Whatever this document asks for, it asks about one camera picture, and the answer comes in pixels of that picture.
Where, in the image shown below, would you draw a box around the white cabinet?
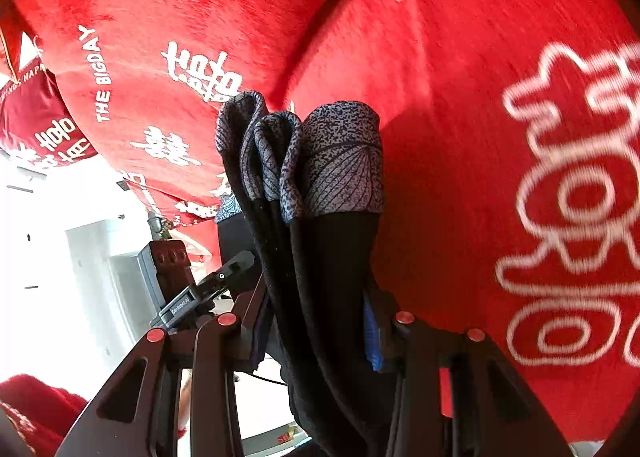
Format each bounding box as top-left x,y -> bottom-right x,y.
64,218 -> 151,373

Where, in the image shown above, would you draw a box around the red printed blanket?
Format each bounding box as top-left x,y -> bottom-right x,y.
12,0 -> 640,448

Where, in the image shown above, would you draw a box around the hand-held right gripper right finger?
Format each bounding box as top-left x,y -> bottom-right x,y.
362,287 -> 573,457

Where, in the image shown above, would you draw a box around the dark red printed pillow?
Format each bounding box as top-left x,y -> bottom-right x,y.
0,12 -> 99,169

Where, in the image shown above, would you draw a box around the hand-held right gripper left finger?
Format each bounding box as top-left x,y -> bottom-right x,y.
55,282 -> 275,457

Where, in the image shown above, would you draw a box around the dark pants with patterned waistband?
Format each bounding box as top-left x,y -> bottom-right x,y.
215,90 -> 401,457

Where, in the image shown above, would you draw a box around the red cloth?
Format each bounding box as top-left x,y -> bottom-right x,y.
0,373 -> 89,457

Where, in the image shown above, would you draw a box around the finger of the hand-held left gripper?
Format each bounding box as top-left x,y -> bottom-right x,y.
192,249 -> 260,299

